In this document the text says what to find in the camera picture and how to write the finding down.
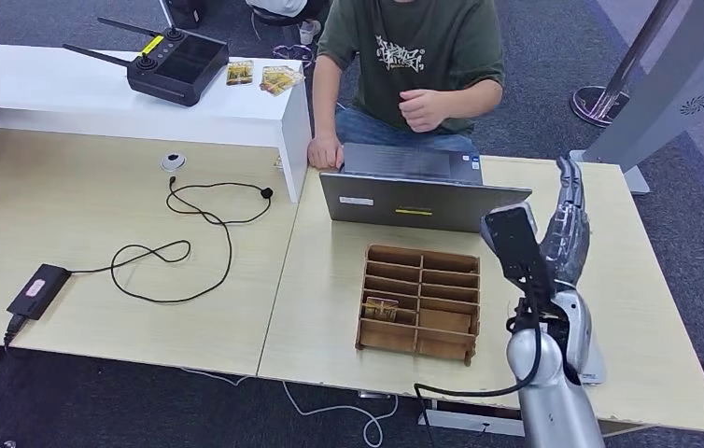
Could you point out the person's left hand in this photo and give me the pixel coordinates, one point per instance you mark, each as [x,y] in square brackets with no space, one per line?
[423,111]

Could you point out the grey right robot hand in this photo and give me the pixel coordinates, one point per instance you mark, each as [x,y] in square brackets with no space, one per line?
[568,247]

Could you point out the person's right hand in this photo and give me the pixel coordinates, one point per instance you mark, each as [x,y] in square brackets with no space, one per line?
[325,151]

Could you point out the autumn print ID card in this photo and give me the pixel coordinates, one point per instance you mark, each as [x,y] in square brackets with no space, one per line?
[290,80]

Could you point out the wooden card organizer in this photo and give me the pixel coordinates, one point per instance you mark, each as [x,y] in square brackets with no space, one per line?
[445,321]

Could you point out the autumn print room key card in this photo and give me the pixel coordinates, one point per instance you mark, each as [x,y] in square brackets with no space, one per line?
[380,308]

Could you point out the person's left forearm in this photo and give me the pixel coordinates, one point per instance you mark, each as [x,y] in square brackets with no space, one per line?
[472,99]

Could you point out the person's right forearm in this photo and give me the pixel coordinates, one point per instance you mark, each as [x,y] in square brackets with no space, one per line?
[327,99]

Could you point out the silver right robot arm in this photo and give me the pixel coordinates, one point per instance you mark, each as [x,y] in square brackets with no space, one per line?
[550,396]

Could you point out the person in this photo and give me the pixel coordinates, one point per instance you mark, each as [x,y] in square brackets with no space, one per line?
[278,6]
[401,37]

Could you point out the grey card reader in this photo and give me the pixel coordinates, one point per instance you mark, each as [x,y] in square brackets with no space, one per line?
[596,371]

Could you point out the grey laptop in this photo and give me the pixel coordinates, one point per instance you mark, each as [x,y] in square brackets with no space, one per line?
[414,207]

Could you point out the black remote controller with antennas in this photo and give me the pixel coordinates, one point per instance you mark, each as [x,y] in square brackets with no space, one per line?
[179,68]

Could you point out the grey kiosk stand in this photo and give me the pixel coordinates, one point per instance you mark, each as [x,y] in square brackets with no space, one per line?
[667,93]

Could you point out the black bag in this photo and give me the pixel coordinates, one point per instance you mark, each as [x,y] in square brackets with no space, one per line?
[185,11]

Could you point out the white desk foot bar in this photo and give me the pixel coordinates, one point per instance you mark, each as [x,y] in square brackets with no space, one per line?
[463,423]

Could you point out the white raised shelf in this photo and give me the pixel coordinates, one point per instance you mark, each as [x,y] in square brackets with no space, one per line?
[49,93]

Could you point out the black power adapter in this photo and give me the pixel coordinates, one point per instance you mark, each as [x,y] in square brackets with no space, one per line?
[36,290]

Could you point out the chrome stanchion post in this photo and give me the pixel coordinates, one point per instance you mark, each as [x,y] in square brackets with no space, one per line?
[599,102]

